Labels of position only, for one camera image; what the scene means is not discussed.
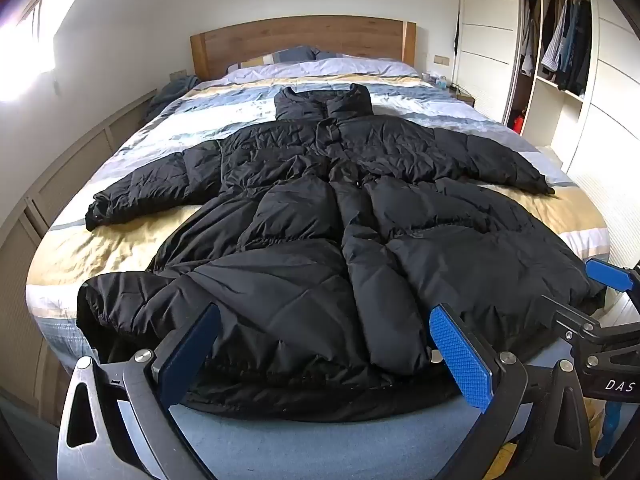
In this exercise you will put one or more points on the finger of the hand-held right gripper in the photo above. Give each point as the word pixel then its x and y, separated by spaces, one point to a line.
pixel 580 322
pixel 610 274

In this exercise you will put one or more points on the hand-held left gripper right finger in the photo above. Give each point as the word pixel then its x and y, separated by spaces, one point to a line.
pixel 457 355

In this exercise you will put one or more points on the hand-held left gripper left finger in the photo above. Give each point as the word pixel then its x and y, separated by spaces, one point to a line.
pixel 186 355

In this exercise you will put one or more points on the black puffer jacket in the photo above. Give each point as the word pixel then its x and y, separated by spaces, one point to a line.
pixel 310 260

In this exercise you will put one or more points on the row of hanging clothes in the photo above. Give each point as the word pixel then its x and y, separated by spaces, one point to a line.
pixel 567 45

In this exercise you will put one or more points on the white wardrobe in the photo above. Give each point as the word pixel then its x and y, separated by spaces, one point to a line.
pixel 615 120

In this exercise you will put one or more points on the red bag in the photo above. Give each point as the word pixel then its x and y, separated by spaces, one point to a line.
pixel 518 123

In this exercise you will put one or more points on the wooden nightstand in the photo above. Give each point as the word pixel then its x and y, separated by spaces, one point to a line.
pixel 462 96

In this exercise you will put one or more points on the hanging light garments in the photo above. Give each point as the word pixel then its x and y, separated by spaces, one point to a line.
pixel 528 40

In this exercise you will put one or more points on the bed with striped duvet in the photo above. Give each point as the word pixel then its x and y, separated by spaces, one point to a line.
pixel 225 105

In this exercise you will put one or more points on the blue small container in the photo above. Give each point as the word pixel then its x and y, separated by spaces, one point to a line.
pixel 441 81

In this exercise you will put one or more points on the blue-grey crumpled cloth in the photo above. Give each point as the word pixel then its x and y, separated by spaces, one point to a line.
pixel 172 92

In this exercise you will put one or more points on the striped blue pillow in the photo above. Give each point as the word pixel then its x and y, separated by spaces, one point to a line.
pixel 290 54

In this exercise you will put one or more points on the plain blue pillow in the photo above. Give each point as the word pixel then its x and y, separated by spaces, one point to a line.
pixel 326 54

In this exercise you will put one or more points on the wooden headboard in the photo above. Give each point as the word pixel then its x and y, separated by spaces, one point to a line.
pixel 300 35

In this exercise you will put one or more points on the bright window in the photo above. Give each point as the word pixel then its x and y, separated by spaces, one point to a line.
pixel 25 45

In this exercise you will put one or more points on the beige low wall cabinet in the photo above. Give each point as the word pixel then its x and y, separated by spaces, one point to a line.
pixel 65 170

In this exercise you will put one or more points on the beige wall socket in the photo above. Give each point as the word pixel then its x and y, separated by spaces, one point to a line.
pixel 178 75
pixel 441 60

